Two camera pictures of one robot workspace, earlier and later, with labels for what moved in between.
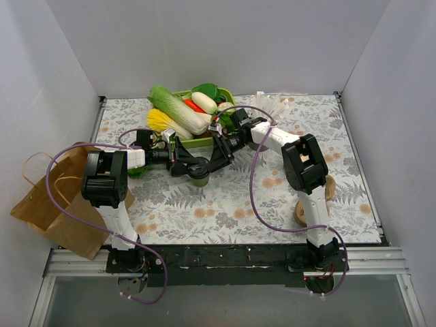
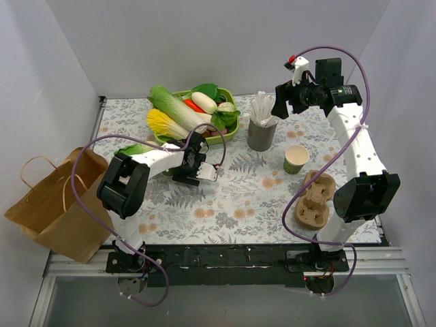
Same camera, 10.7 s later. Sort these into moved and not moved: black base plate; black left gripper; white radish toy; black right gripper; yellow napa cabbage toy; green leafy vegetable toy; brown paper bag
Moved: black left gripper; black right gripper; brown paper bag
Not moved: green leafy vegetable toy; white radish toy; black base plate; yellow napa cabbage toy
